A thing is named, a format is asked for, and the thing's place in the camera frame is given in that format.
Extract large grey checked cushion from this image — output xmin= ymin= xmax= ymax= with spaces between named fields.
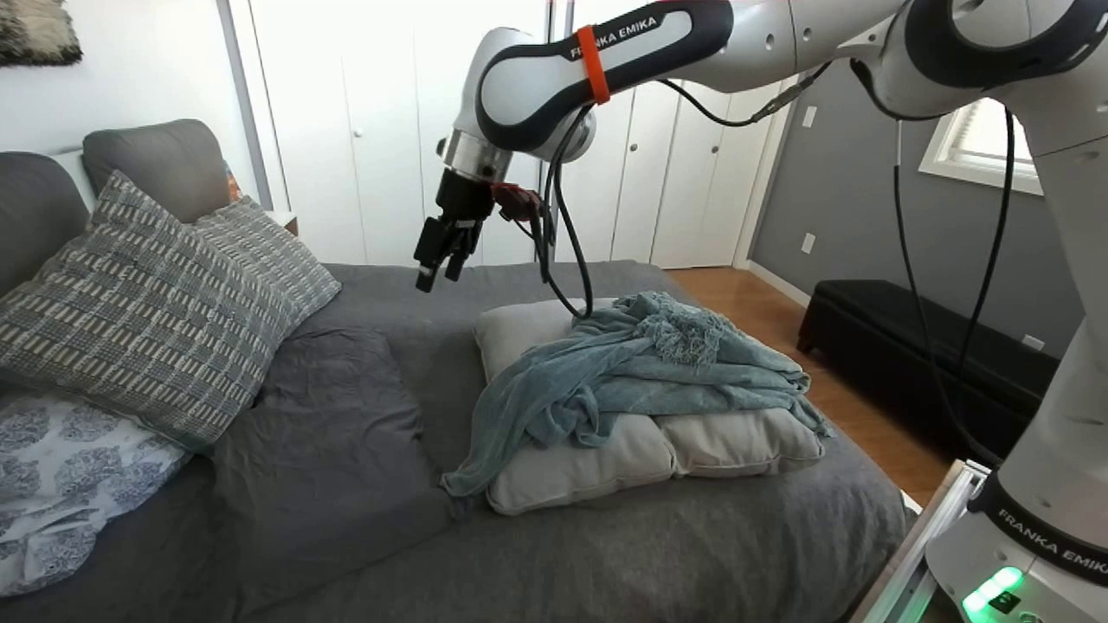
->
xmin=0 ymin=170 xmax=318 ymax=452

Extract wrist camera with orange mount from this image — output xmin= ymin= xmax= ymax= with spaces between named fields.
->
xmin=492 ymin=180 xmax=548 ymax=230

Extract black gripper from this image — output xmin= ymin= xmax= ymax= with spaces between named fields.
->
xmin=410 ymin=165 xmax=503 ymax=293

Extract dark grey headboard cushion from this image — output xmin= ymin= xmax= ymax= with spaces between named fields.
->
xmin=0 ymin=147 xmax=94 ymax=297
xmin=76 ymin=113 xmax=234 ymax=223

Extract white wall nightstand with book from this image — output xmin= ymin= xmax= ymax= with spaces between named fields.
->
xmin=264 ymin=205 xmax=304 ymax=237

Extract white framed window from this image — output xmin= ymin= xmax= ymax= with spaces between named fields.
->
xmin=918 ymin=93 xmax=1049 ymax=201

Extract bed with grey cover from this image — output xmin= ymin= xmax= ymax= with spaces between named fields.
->
xmin=0 ymin=256 xmax=922 ymax=623

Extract dark grey pillow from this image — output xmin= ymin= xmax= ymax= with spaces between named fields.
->
xmin=206 ymin=325 xmax=468 ymax=616

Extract light grey pillow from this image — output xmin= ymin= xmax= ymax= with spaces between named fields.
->
xmin=473 ymin=297 xmax=686 ymax=519
xmin=657 ymin=396 xmax=835 ymax=482

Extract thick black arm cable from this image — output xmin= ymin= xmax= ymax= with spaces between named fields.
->
xmin=884 ymin=103 xmax=1020 ymax=473

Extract small grey checked cushion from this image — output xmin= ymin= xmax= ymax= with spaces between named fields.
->
xmin=190 ymin=195 xmax=347 ymax=340

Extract orange forearm strap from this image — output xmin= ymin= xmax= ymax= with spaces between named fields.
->
xmin=570 ymin=24 xmax=615 ymax=108

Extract blue white floral pillow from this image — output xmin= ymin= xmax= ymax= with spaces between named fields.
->
xmin=0 ymin=386 xmax=197 ymax=599

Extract black bench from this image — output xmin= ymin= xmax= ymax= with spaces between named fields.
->
xmin=797 ymin=278 xmax=1065 ymax=461

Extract white wardrobe doors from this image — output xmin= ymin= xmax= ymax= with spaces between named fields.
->
xmin=217 ymin=0 xmax=801 ymax=272

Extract grey-blue fringed fleece blanket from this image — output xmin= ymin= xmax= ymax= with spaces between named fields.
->
xmin=435 ymin=287 xmax=835 ymax=503

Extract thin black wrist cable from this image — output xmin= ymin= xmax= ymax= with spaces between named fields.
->
xmin=521 ymin=108 xmax=597 ymax=320

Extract white stand frame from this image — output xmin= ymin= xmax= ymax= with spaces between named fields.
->
xmin=844 ymin=455 xmax=996 ymax=623

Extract shaggy wall hanging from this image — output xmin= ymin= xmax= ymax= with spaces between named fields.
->
xmin=0 ymin=0 xmax=86 ymax=69

